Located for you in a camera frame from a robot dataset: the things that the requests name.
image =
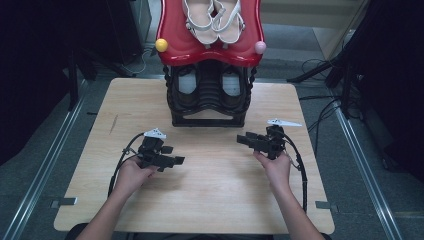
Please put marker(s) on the yellow ball knob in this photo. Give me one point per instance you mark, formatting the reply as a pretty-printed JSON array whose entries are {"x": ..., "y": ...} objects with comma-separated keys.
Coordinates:
[{"x": 161, "y": 45}]

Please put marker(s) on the white slingback heel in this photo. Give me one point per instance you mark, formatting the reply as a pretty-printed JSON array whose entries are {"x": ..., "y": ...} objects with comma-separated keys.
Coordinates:
[
  {"x": 231, "y": 33},
  {"x": 200, "y": 16}
]

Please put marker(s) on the red and black shoe rack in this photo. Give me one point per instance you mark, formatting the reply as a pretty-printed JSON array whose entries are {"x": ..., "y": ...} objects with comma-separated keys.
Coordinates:
[{"x": 173, "y": 40}]

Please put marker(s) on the grey tape strip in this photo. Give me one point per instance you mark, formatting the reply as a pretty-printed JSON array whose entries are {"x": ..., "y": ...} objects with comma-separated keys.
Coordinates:
[
  {"x": 326, "y": 206},
  {"x": 63, "y": 202}
]

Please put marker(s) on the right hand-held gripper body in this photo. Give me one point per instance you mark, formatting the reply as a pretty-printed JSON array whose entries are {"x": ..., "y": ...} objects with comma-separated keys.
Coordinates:
[{"x": 275, "y": 145}]

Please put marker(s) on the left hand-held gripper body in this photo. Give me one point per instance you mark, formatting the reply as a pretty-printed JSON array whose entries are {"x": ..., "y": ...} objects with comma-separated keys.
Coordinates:
[{"x": 151, "y": 155}]

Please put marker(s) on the pink ball knob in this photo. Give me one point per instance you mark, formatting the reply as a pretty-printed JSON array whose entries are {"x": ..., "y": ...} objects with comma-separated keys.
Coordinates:
[{"x": 260, "y": 47}]

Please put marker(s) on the person's right hand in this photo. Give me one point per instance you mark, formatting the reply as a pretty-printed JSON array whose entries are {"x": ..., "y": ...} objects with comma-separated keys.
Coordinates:
[{"x": 280, "y": 173}]

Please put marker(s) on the black leather shoe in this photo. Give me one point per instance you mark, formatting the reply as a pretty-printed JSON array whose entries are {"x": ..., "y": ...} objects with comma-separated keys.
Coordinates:
[
  {"x": 232, "y": 100},
  {"x": 186, "y": 100}
]

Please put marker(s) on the person's left hand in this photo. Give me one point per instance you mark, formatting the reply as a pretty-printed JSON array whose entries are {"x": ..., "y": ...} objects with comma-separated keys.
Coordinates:
[{"x": 131, "y": 178}]

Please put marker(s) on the metal floor rail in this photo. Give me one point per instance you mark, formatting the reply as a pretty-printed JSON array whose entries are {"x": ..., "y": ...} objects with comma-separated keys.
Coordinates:
[
  {"x": 46, "y": 160},
  {"x": 363, "y": 166}
]

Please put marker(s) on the black tripod stand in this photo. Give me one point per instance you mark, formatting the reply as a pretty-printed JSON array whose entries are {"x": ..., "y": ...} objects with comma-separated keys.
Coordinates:
[{"x": 320, "y": 66}]

